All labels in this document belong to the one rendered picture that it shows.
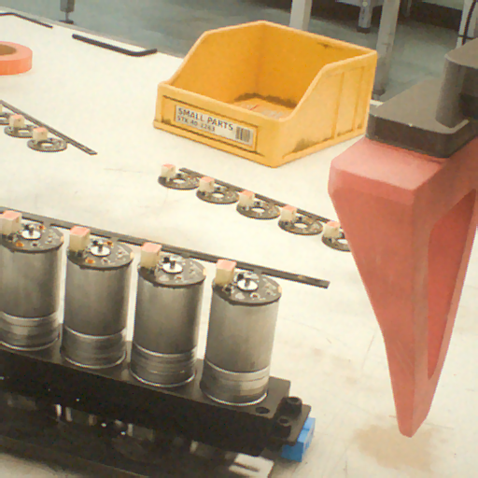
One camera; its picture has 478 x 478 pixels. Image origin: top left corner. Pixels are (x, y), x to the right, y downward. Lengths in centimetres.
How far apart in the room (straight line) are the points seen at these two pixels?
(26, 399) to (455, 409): 17
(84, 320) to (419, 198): 21
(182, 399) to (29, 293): 7
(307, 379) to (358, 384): 2
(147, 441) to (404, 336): 17
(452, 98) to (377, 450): 23
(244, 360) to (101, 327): 5
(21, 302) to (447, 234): 19
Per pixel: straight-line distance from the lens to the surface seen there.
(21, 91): 82
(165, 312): 40
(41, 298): 43
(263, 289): 40
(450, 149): 25
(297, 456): 42
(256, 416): 41
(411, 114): 26
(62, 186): 65
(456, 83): 22
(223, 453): 40
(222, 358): 40
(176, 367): 41
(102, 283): 41
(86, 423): 41
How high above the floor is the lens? 98
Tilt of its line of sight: 23 degrees down
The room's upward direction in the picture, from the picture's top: 7 degrees clockwise
